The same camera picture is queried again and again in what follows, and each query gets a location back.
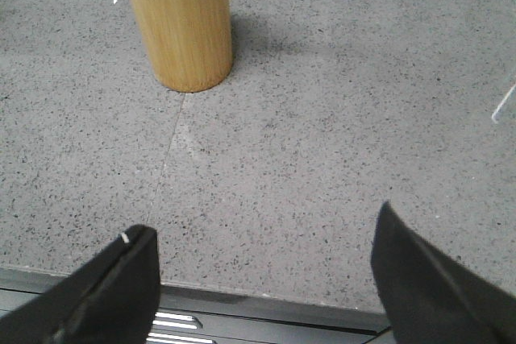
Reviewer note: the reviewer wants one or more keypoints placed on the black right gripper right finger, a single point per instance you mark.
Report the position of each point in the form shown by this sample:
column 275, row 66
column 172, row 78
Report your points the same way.
column 430, row 298

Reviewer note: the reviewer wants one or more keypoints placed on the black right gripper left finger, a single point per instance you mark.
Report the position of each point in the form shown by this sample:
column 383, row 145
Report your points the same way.
column 112, row 298

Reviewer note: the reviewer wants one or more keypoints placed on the bamboo cylindrical holder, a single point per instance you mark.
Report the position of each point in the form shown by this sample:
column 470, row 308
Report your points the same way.
column 188, row 42

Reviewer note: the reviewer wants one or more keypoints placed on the dark cabinet under counter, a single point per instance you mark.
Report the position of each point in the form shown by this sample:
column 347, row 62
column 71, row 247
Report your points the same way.
column 195, row 316

